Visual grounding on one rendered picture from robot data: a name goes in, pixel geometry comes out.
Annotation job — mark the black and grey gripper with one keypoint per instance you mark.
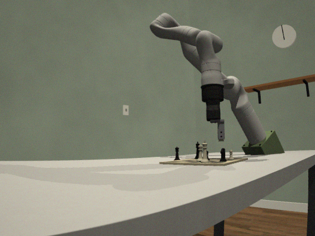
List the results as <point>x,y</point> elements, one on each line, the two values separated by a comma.
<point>212,92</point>

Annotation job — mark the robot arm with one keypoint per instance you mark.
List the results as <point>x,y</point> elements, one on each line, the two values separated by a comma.
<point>200,48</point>

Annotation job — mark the white chess king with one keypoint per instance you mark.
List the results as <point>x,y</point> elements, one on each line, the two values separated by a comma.
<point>204,160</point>

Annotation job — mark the black and cream chessboard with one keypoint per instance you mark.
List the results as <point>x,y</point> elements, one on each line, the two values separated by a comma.
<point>211,163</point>

